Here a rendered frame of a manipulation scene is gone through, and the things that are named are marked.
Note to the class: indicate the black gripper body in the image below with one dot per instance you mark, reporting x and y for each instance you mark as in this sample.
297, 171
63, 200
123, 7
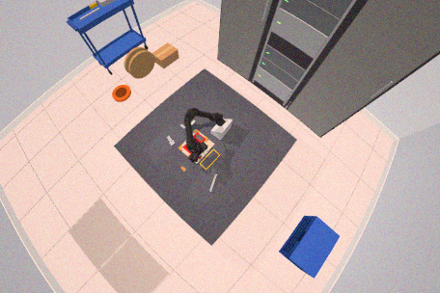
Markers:
203, 146

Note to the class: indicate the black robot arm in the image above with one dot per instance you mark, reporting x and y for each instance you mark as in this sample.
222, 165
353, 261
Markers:
191, 144

